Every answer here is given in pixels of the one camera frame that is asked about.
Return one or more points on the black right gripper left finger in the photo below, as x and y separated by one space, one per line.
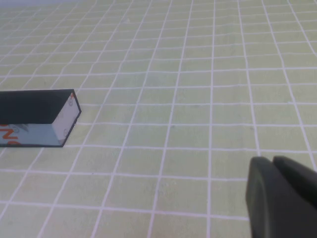
267 203

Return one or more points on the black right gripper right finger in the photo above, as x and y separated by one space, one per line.
302 181

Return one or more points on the black glasses case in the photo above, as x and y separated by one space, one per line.
29 106

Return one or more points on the green white-checked tablecloth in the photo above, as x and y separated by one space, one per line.
173 99

